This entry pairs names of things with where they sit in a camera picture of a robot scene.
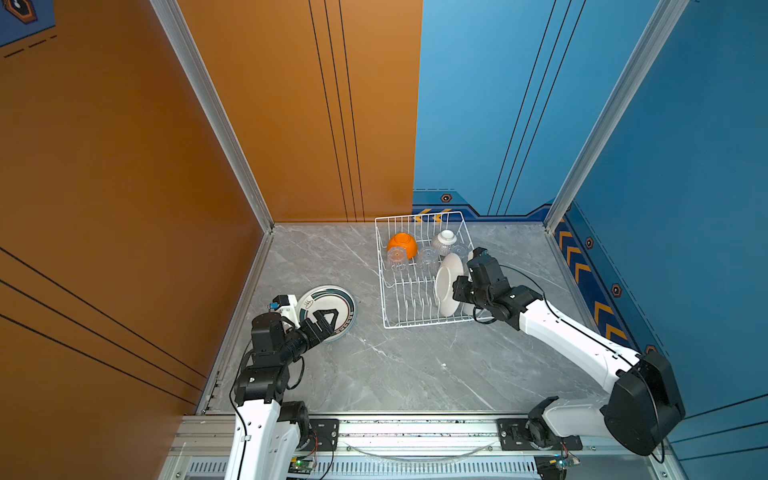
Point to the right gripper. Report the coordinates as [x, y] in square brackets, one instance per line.
[457, 291]

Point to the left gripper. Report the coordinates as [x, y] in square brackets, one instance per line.
[325, 328]

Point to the green rimmed white plate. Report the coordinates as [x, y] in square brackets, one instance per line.
[329, 298]

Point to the white wire dish rack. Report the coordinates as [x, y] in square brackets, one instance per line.
[407, 293]

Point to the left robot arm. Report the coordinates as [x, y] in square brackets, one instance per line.
[268, 431]

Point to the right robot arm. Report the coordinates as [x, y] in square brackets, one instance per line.
[641, 403]

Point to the white small bowl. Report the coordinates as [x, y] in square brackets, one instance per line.
[443, 242]

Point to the clear glass cup right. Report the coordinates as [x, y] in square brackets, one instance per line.
[428, 257]

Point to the clear glass cup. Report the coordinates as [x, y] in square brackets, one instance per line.
[428, 257]
[397, 257]

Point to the orange bowl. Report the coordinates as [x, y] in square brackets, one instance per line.
[405, 241]

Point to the clear glass cup left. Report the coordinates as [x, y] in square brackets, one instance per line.
[397, 257]

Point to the left circuit board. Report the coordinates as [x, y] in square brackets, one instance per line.
[302, 466]

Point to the circuit board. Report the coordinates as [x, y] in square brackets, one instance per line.
[302, 466]
[555, 467]

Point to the right circuit board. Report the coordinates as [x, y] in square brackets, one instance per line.
[555, 467]

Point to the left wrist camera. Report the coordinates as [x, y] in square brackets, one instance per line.
[282, 303]

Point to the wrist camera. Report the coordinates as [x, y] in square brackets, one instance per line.
[282, 303]
[476, 253]

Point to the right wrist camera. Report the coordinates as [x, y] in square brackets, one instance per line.
[476, 253]

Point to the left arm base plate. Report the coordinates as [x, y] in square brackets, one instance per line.
[322, 435]

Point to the aluminium front rail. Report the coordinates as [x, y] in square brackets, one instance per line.
[464, 446]

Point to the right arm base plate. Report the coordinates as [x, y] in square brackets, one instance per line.
[523, 434]

